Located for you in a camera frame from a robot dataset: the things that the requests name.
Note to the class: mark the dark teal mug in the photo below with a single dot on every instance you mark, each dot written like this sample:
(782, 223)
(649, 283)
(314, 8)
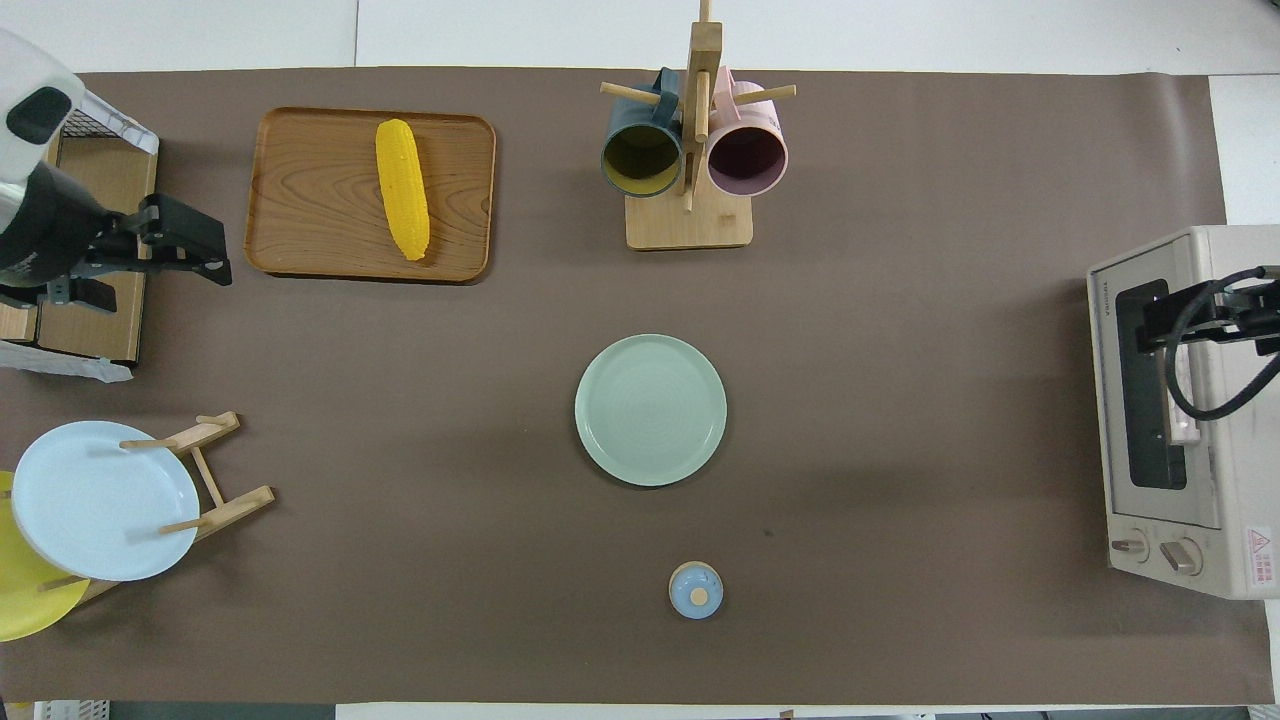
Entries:
(640, 160)

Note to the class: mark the brown wooden tray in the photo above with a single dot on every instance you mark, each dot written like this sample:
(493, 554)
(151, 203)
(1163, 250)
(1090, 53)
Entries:
(310, 200)

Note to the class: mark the silver oven knob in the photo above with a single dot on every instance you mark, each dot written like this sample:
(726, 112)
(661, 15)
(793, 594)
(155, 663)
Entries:
(1130, 545)
(1183, 556)

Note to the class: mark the yellow corn cob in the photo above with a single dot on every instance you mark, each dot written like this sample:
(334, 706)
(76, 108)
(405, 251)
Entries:
(402, 190)

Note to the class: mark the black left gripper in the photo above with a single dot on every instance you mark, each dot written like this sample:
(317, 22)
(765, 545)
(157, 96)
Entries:
(50, 240)

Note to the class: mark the pink mug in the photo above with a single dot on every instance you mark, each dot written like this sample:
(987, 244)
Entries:
(748, 155)

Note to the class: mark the pale green plate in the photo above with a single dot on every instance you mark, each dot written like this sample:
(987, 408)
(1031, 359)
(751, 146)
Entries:
(650, 410)

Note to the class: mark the light blue plate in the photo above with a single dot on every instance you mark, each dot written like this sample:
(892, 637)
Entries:
(100, 500)

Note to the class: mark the brown table mat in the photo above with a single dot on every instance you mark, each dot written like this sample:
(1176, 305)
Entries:
(900, 300)

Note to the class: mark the wooden plate rack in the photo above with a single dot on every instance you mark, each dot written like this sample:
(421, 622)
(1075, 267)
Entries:
(235, 505)

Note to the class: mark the small blue call bell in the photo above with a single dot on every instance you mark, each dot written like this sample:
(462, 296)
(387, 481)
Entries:
(696, 590)

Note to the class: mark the wooden mug rack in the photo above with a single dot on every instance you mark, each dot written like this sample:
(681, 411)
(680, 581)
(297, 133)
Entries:
(690, 225)

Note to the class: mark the yellow plate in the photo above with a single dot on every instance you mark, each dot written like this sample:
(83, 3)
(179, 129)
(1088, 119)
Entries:
(20, 600)

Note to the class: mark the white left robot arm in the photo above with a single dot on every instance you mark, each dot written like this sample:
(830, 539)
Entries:
(30, 100)

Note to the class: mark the white toaster oven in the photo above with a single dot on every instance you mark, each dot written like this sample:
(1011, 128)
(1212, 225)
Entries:
(1245, 480)

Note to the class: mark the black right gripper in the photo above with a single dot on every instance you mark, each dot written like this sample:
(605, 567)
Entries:
(1240, 315)

